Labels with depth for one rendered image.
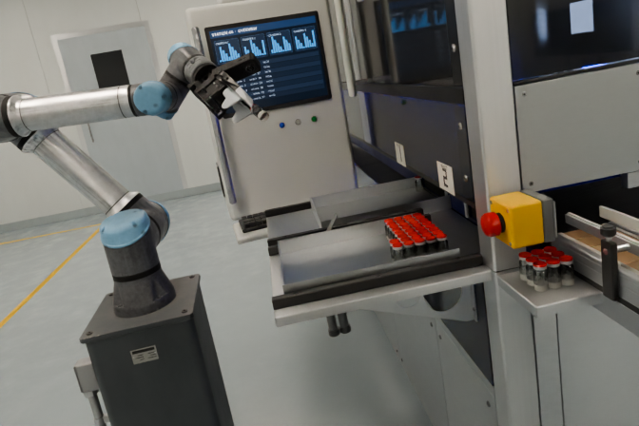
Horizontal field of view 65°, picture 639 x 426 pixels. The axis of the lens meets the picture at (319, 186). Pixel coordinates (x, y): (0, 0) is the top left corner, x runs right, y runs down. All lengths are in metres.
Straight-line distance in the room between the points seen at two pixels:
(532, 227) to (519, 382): 0.35
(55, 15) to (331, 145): 5.27
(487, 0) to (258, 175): 1.16
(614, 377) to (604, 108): 0.53
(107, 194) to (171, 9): 5.18
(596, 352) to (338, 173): 1.10
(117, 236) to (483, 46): 0.89
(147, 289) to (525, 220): 0.87
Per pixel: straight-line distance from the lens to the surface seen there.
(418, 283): 0.95
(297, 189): 1.87
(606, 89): 1.00
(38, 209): 7.08
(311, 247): 1.19
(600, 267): 0.89
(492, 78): 0.89
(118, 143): 6.61
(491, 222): 0.85
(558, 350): 1.10
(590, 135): 0.99
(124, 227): 1.27
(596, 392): 1.20
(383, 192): 1.55
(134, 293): 1.30
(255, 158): 1.82
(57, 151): 1.44
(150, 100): 1.19
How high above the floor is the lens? 1.29
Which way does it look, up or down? 13 degrees down
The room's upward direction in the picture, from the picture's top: 10 degrees counter-clockwise
